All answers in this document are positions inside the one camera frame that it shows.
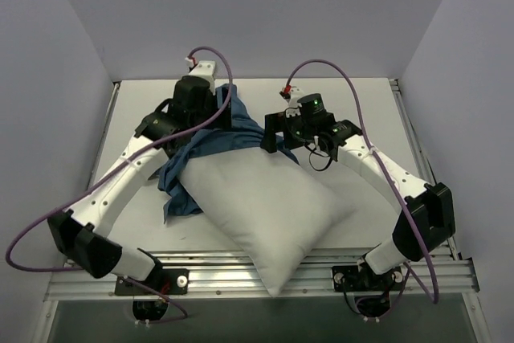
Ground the blue patterned pillowcase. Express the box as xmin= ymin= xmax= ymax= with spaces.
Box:
xmin=156 ymin=84 xmax=300 ymax=226

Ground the white pillow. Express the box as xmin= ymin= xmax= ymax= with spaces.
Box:
xmin=179 ymin=148 xmax=355 ymax=297

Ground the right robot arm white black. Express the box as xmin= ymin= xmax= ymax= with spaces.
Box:
xmin=260 ymin=89 xmax=455 ymax=289

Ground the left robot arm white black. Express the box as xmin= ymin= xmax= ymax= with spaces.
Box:
xmin=47 ymin=76 xmax=233 ymax=294

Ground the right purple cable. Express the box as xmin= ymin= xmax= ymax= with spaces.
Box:
xmin=285 ymin=59 xmax=441 ymax=304

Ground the purple cable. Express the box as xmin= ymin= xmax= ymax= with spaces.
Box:
xmin=285 ymin=59 xmax=441 ymax=304
xmin=4 ymin=46 xmax=235 ymax=272

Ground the aluminium left side rail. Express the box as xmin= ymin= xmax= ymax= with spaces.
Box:
xmin=87 ymin=81 xmax=121 ymax=188

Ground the aluminium rail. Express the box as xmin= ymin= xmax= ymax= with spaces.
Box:
xmin=389 ymin=79 xmax=462 ymax=260
xmin=87 ymin=81 xmax=121 ymax=188

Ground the aluminium right side rail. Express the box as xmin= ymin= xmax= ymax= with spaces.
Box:
xmin=389 ymin=79 xmax=462 ymax=260

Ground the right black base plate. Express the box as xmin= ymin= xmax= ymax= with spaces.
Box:
xmin=331 ymin=263 xmax=404 ymax=292

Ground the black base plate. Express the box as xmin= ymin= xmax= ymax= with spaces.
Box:
xmin=114 ymin=268 xmax=190 ymax=296
xmin=331 ymin=263 xmax=404 ymax=292

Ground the aluminium front rail frame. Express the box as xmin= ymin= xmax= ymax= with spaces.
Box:
xmin=45 ymin=247 xmax=479 ymax=301

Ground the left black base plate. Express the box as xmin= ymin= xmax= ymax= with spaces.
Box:
xmin=114 ymin=268 xmax=190 ymax=296

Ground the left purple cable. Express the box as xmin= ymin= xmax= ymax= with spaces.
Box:
xmin=4 ymin=46 xmax=235 ymax=272

